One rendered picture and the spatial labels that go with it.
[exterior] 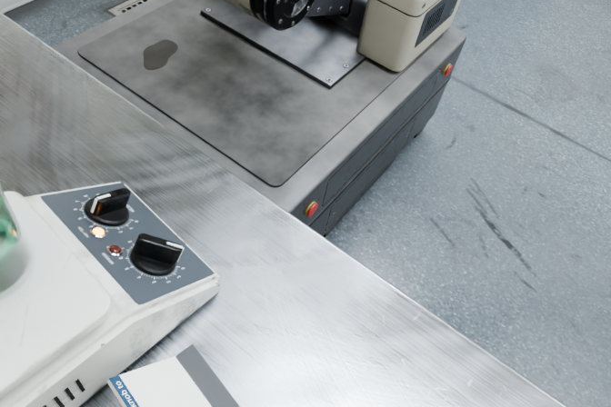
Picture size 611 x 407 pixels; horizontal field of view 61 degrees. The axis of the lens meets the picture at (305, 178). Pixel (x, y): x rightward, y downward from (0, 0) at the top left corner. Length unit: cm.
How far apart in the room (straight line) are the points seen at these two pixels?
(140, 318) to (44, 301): 6
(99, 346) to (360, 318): 20
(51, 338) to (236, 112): 84
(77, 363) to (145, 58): 97
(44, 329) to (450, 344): 29
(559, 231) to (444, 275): 40
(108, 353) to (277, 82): 91
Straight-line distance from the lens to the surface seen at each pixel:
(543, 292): 149
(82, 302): 34
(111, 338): 35
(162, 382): 38
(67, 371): 35
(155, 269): 38
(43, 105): 58
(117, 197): 41
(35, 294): 35
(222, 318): 42
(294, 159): 103
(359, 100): 118
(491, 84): 200
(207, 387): 40
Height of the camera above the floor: 113
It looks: 50 degrees down
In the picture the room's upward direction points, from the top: 11 degrees clockwise
